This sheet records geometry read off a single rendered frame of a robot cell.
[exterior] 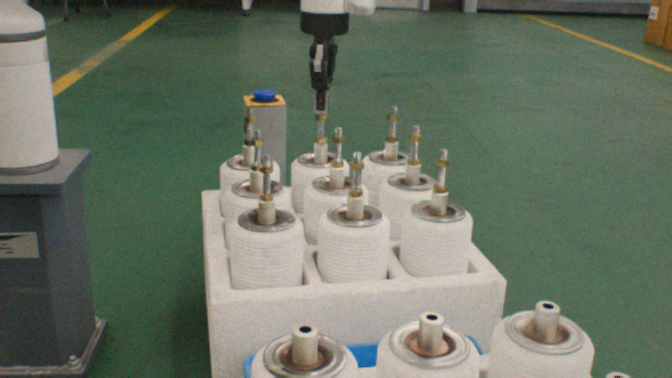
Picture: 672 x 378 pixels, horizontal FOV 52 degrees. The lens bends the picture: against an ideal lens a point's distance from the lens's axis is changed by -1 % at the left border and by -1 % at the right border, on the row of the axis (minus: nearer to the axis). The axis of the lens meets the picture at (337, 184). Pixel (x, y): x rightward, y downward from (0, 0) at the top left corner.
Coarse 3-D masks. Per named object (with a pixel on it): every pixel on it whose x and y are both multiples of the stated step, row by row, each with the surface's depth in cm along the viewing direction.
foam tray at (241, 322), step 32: (224, 224) 108; (224, 256) 97; (480, 256) 100; (224, 288) 88; (288, 288) 89; (320, 288) 89; (352, 288) 90; (384, 288) 90; (416, 288) 91; (448, 288) 92; (480, 288) 93; (224, 320) 86; (256, 320) 87; (288, 320) 88; (320, 320) 89; (352, 320) 90; (384, 320) 91; (416, 320) 92; (448, 320) 93; (480, 320) 94; (224, 352) 88; (256, 352) 89
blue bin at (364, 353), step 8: (352, 344) 88; (360, 344) 88; (368, 344) 88; (376, 344) 89; (352, 352) 88; (360, 352) 88; (368, 352) 89; (376, 352) 89; (480, 352) 88; (248, 360) 84; (360, 360) 89; (368, 360) 89; (376, 360) 89; (248, 368) 83; (248, 376) 81
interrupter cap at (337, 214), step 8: (336, 208) 95; (344, 208) 95; (368, 208) 96; (376, 208) 95; (328, 216) 92; (336, 216) 93; (344, 216) 94; (368, 216) 94; (376, 216) 93; (336, 224) 91; (344, 224) 90; (352, 224) 90; (360, 224) 90; (368, 224) 90; (376, 224) 91
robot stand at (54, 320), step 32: (64, 160) 96; (0, 192) 88; (32, 192) 88; (64, 192) 89; (0, 224) 90; (32, 224) 91; (64, 224) 93; (0, 256) 92; (32, 256) 92; (64, 256) 94; (0, 288) 93; (32, 288) 94; (64, 288) 95; (0, 320) 95; (32, 320) 95; (64, 320) 97; (96, 320) 109; (0, 352) 97; (32, 352) 97; (64, 352) 98; (96, 352) 105
